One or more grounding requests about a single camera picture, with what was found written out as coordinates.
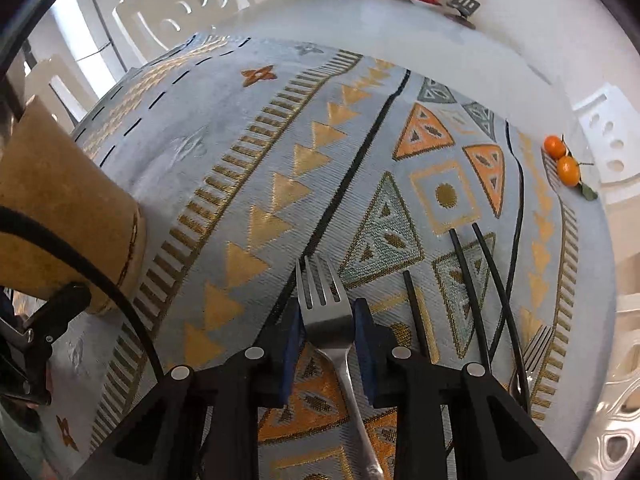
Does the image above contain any steel fork large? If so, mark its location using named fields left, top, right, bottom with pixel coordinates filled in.
left=295, top=254, right=384, bottom=479

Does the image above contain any bamboo utensil holder cup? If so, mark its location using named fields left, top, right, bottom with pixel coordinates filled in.
left=1, top=96, right=146, bottom=315

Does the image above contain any light green sleeve forearm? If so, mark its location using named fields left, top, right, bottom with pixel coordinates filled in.
left=1, top=396, right=58, bottom=479

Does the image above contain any steel fork small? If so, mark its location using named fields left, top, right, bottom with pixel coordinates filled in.
left=509, top=325, right=553, bottom=401

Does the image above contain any white chair near right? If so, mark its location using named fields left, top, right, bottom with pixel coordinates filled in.
left=570, top=294, right=639, bottom=479

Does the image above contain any black chopstick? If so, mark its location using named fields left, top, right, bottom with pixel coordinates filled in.
left=402, top=270, right=431, bottom=359
left=472, top=222, right=530, bottom=414
left=448, top=229, right=491, bottom=372

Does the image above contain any patterned blue table mat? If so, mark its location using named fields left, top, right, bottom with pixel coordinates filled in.
left=69, top=35, right=615, bottom=456

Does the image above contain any orange mandarin near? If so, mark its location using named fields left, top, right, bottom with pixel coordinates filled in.
left=556, top=155, right=582, bottom=188

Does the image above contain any orange mandarin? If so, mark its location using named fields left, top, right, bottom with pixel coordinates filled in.
left=544, top=136, right=567, bottom=160
left=556, top=155, right=582, bottom=188

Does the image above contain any orange mandarin far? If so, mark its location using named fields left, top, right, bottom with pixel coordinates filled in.
left=544, top=136, right=567, bottom=160

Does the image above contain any white chair far right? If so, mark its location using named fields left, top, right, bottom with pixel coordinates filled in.
left=573, top=84, right=639, bottom=206

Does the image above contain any black phone stand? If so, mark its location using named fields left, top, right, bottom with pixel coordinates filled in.
left=445, top=0, right=480, bottom=30

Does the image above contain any black cable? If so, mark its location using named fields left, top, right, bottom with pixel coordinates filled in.
left=0, top=206, right=166, bottom=380

